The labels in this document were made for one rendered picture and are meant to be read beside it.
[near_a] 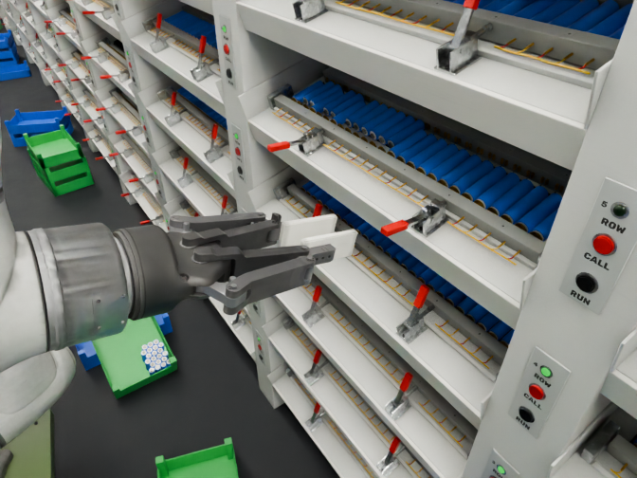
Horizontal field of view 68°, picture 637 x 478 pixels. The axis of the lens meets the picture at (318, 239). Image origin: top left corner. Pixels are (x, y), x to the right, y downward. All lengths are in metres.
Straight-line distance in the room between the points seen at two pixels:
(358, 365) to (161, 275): 0.64
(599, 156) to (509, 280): 0.19
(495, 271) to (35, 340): 0.45
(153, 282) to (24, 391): 0.84
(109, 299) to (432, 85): 0.37
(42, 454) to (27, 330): 1.02
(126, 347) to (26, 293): 1.38
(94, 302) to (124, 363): 1.35
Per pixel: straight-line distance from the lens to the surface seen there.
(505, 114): 0.48
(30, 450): 1.39
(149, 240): 0.39
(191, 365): 1.70
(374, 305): 0.79
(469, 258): 0.59
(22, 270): 0.36
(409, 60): 0.56
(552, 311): 0.52
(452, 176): 0.66
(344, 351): 0.98
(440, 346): 0.74
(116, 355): 1.73
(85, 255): 0.37
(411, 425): 0.90
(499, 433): 0.69
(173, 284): 0.39
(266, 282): 0.41
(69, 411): 1.72
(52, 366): 1.23
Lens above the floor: 1.29
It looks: 37 degrees down
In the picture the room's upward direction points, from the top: straight up
